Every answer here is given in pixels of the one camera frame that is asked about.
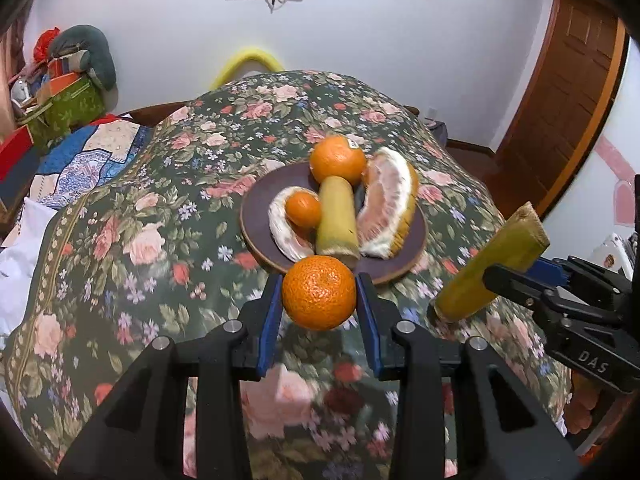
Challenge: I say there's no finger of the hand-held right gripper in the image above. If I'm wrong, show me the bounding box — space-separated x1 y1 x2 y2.
531 254 627 307
482 264 557 312

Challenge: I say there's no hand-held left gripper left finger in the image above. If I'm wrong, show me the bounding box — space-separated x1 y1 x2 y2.
57 272 284 480

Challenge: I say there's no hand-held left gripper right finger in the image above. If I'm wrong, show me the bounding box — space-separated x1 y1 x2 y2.
356 272 583 480

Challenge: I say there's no banana piece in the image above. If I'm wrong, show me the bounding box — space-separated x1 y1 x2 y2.
433 202 551 322
315 176 360 262

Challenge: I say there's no large bumpy orange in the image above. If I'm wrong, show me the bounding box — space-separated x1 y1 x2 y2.
281 255 358 331

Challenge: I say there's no peeled pomelo segment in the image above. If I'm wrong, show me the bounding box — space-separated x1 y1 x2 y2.
268 186 317 263

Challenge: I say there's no purple round plate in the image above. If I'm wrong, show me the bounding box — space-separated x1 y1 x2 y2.
240 160 428 285

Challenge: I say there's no small orange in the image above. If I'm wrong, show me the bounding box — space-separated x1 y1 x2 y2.
285 191 323 229

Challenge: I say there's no pomelo segment with peel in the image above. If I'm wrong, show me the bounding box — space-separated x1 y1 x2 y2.
357 147 421 260

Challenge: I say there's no smooth medium orange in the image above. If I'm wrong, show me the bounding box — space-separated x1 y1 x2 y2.
309 135 367 187

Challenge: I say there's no white sliding door with hearts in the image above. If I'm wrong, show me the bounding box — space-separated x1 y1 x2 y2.
542 40 640 281

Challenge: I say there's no floral tablecloth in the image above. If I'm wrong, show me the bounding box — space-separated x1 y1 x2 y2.
2 70 573 480

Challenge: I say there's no brown wooden door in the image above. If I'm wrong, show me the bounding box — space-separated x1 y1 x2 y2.
492 0 629 213

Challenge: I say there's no blue patchwork quilt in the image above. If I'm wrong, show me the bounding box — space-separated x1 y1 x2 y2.
29 114 152 212

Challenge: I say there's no white cloth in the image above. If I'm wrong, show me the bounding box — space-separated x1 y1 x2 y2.
0 196 60 337

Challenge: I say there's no yellow foam tube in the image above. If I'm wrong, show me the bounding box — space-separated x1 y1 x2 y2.
210 47 285 92

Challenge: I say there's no green patterned box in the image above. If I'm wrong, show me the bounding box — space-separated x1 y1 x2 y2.
22 79 107 144

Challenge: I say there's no red box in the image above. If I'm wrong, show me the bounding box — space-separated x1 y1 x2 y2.
0 125 40 182

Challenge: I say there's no grey plush toy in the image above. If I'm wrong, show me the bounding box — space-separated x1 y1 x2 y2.
47 24 118 92

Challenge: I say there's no orange box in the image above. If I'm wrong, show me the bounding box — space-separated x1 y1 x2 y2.
39 71 83 98

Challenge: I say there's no red plastic bag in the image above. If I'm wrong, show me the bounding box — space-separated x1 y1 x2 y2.
33 28 62 59

